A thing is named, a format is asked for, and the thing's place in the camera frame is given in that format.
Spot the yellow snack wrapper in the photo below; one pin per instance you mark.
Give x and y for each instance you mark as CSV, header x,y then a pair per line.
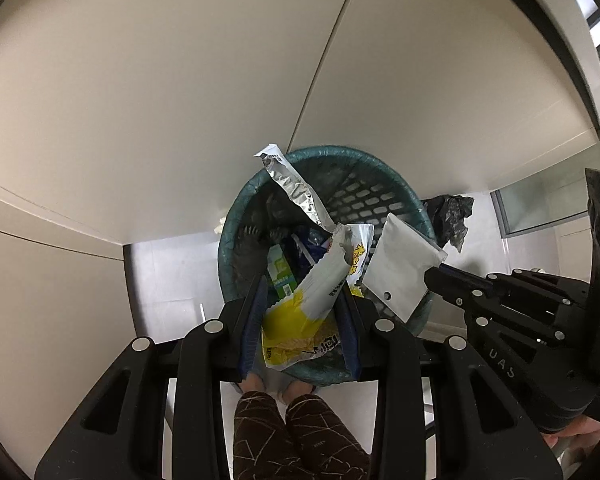
x,y
301,326

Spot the green white small box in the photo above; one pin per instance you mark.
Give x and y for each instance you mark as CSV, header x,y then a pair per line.
x,y
280,274

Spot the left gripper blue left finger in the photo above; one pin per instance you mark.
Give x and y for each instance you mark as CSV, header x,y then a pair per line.
x,y
255,306

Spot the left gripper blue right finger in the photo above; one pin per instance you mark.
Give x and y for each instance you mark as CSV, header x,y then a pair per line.
x,y
347,332

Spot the dark green trash basket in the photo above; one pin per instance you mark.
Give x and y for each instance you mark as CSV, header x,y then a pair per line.
x,y
355,187

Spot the silver foil wrapper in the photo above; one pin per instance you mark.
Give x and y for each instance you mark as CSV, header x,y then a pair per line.
x,y
297,189

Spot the person's patterned trouser legs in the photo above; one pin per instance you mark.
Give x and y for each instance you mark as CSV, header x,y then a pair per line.
x,y
308,441

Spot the dark blue foil pouch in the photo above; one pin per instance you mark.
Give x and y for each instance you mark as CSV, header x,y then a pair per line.
x,y
312,243

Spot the black plastic bag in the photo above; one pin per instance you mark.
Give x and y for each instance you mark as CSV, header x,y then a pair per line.
x,y
447,214

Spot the person's right hand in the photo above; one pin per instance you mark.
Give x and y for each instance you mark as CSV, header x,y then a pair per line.
x,y
583,432

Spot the white plastic zip bag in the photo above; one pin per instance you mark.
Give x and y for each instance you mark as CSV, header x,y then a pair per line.
x,y
398,265

